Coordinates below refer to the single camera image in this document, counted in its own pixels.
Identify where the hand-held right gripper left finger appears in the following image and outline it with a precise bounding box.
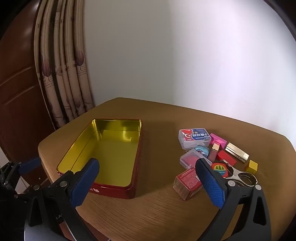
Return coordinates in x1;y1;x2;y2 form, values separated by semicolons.
28;158;100;241

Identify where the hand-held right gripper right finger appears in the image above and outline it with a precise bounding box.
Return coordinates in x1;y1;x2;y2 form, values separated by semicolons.
195;159;271;241

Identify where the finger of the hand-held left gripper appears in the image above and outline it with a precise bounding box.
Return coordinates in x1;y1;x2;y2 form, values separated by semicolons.
0;158;41;200

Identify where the red carton box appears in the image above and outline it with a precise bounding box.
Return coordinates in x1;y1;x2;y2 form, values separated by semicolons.
174;167;204;201

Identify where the red block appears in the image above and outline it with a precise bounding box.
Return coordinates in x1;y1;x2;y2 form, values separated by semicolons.
216;150;237;166

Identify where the blue toy brick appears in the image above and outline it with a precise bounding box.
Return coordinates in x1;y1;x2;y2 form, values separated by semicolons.
195;145;210;158

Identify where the red tin box gold interior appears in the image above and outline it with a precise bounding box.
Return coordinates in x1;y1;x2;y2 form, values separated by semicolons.
57;119;144;200

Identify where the yellow cube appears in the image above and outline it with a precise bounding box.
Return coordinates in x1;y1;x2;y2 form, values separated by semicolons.
245;160;258;174

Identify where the tape measure tree print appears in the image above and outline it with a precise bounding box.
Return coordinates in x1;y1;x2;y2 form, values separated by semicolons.
211;163;228;178

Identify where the pink gold lipstick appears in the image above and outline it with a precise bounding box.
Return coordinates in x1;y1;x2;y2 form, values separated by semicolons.
207;142;221;162

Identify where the silver metal harmonica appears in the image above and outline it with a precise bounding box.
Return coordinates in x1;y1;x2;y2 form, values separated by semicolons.
225;142;250;164

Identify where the pink block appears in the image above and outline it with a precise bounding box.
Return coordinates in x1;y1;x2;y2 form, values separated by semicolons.
209;133;227;150

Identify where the clear box red blue label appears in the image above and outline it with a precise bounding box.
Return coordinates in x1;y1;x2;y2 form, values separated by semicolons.
178;128;211;150

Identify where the brown wooden door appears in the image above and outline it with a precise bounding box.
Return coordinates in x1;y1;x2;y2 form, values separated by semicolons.
0;0;57;194

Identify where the beige patterned curtain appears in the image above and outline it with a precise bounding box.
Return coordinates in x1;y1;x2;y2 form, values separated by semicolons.
34;0;95;131

